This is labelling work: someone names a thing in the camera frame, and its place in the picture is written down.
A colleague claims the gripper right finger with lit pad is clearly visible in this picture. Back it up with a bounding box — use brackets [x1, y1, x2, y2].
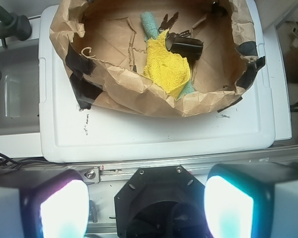
[204, 162, 298, 238]

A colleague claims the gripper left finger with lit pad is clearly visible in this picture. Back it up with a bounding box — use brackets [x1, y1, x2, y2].
[0, 169, 89, 238]

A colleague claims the yellow cloth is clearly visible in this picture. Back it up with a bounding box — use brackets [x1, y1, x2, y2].
[143, 30, 191, 98]

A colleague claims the teal cloth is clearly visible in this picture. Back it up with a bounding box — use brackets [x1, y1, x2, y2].
[141, 11, 195, 100]

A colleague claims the white sink basin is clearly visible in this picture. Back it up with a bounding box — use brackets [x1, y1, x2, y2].
[0, 18, 42, 158]

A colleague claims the black cylinder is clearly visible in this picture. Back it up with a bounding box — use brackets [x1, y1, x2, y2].
[165, 33, 204, 61]

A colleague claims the brown paper bag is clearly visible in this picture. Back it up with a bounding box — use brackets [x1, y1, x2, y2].
[50, 0, 265, 118]

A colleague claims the dark green faucet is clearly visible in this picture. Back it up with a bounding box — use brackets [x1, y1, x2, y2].
[0, 5, 32, 49]

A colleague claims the bunch of keys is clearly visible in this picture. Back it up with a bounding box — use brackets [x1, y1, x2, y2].
[158, 12, 191, 37]

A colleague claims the metal corner bracket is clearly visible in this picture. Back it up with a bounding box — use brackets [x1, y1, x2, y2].
[79, 167, 101, 185]

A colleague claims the aluminium rail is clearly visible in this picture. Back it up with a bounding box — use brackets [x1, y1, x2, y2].
[67, 144, 298, 183]

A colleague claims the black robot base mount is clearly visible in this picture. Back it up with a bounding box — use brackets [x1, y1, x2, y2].
[114, 165, 212, 238]

